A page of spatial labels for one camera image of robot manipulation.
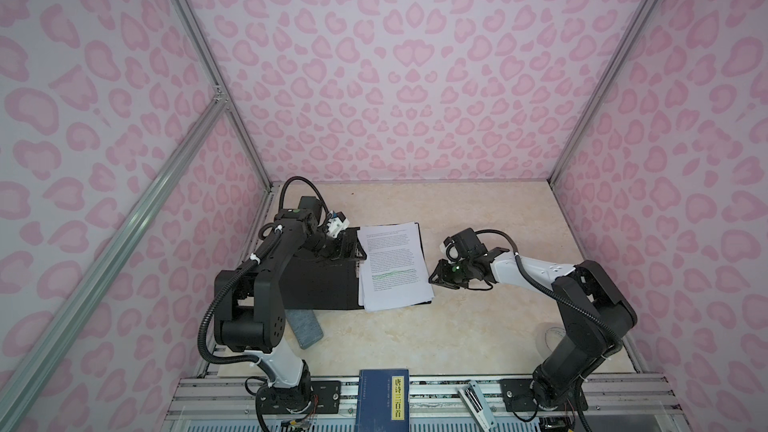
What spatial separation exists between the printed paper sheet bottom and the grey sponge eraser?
143 mm

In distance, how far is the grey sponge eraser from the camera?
82 cm

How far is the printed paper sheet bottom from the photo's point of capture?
36.2 inches
